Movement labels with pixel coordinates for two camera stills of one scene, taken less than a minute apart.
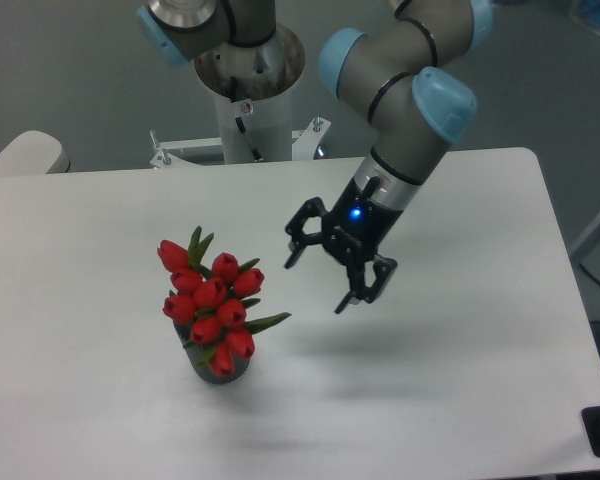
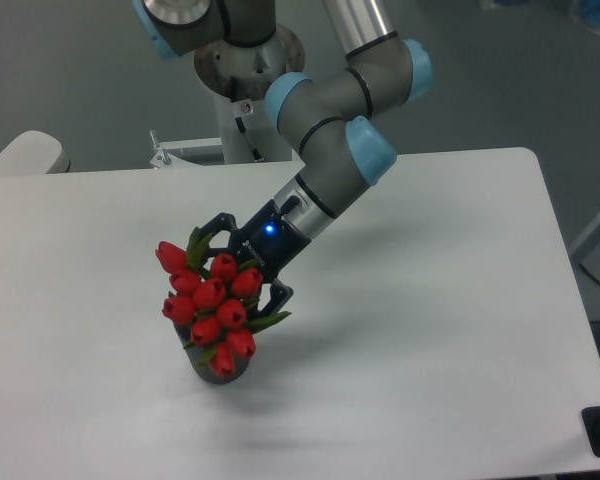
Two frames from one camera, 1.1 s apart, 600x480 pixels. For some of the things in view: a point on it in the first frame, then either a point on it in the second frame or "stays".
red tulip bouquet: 215,299 stays
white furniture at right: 597,250 stays
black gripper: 354,229 → 270,239
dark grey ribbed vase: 241,364 stays
